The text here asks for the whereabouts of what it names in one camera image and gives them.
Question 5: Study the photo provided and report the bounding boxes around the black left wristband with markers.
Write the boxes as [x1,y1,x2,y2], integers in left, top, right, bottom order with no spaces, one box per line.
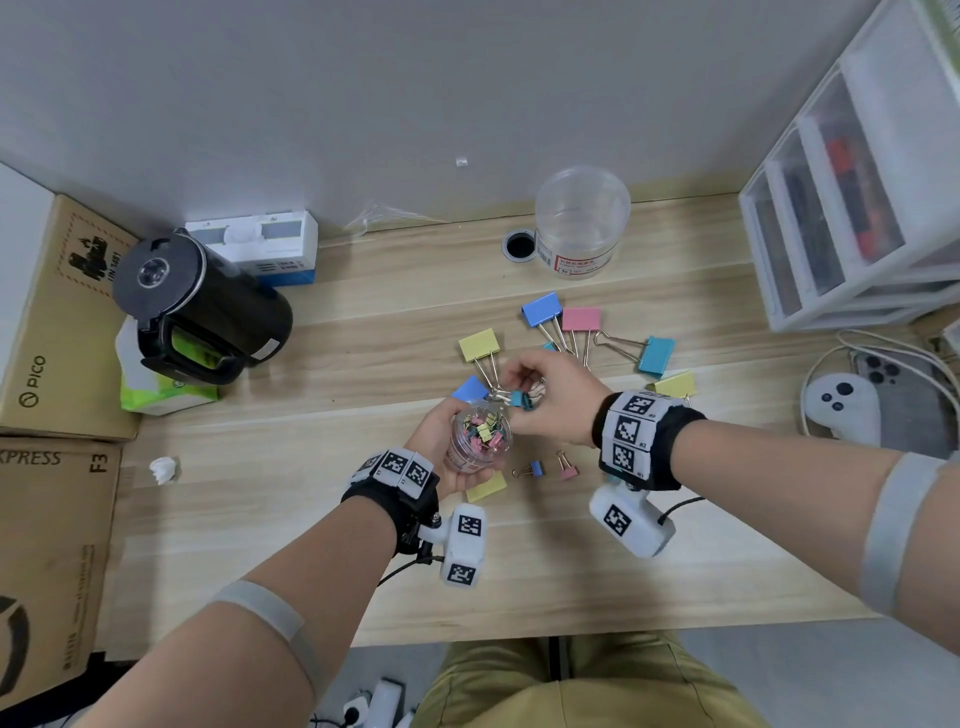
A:
[341,448,442,556]

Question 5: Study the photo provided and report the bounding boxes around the green tissue pack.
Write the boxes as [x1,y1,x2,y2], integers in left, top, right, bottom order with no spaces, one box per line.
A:
[114,314,220,418]

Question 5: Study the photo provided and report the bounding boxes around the large brown cardboard box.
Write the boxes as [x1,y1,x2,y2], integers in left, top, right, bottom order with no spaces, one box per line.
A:
[0,437,123,706]

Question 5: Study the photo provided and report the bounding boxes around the person's olive trousers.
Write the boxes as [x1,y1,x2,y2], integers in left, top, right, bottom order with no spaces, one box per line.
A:
[412,632,766,728]

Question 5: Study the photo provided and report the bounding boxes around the pile of colourful binder clips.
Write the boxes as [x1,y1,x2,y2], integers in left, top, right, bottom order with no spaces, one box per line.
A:
[449,290,699,505]

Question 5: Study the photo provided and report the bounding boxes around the white cabinet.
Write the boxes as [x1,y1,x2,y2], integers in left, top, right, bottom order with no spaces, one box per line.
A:
[0,161,55,369]

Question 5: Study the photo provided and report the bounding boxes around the black camera cable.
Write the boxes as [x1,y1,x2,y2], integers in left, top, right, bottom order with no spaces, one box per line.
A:
[656,494,706,526]
[374,554,435,590]

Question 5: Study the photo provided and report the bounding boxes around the small clear plastic jar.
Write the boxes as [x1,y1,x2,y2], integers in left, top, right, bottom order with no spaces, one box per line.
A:
[446,403,514,475]

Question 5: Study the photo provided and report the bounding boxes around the white game controller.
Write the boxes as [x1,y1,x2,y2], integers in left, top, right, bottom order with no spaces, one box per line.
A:
[802,372,883,448]

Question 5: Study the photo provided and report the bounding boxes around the white cable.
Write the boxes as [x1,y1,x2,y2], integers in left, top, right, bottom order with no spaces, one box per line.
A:
[798,329,960,451]

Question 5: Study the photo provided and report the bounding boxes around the black electric kettle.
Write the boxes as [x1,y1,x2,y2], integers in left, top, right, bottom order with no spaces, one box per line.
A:
[112,228,294,388]

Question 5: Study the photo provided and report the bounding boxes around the white and blue box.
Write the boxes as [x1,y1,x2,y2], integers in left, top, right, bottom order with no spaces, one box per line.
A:
[185,211,319,288]

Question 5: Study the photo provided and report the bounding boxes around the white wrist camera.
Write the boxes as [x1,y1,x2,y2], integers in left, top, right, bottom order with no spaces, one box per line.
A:
[417,503,487,589]
[588,483,676,560]

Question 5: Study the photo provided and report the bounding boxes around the large yellow binder clip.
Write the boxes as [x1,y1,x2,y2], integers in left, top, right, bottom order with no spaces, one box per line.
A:
[458,327,511,395]

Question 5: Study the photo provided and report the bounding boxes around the cluster of small colourful clips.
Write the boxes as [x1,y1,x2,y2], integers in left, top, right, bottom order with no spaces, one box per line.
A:
[457,408,510,455]

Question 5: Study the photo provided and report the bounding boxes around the person's left forearm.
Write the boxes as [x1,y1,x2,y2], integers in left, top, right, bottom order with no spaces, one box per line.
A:
[74,494,399,728]

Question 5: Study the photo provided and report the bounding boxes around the grey smartphone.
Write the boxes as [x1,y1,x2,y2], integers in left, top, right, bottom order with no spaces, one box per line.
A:
[851,348,954,459]

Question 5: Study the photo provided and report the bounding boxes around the person's right hand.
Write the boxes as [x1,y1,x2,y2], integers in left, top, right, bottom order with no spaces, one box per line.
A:
[498,347,613,449]

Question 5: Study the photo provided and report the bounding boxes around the white power strip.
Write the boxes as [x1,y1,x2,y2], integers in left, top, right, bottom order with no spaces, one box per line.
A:
[311,677,418,728]

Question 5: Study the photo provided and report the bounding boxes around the small brown cardboard box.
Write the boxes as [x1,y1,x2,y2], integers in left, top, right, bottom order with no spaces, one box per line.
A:
[0,194,144,442]

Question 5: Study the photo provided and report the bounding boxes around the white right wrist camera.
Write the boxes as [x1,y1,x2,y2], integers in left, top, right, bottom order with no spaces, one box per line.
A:
[588,483,676,560]

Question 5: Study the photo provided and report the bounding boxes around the black wristband with markers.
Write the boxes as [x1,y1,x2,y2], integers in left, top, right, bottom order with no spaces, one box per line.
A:
[592,389,708,493]
[341,448,442,556]

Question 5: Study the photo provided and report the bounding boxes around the white plastic drawer unit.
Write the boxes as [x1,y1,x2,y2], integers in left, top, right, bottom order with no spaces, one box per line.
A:
[738,0,960,334]

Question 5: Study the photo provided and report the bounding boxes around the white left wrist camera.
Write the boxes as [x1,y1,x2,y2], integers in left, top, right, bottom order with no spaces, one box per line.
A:
[417,503,487,589]

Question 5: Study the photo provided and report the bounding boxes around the person's left hand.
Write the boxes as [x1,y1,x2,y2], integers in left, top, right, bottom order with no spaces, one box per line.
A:
[404,397,496,502]

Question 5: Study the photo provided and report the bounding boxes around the large clear plastic jar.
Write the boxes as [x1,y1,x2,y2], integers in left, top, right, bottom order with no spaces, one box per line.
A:
[533,166,633,281]

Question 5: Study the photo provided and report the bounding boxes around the person's right forearm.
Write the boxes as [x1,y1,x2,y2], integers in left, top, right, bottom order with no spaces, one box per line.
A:
[671,419,960,654]

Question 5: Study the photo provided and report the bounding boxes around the clear plastic wrapper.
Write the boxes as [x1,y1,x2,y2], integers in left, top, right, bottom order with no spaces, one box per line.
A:
[341,198,451,235]

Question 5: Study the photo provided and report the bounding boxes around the black right wristband with markers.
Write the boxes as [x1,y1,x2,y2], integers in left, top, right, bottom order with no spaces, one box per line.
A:
[592,389,708,493]

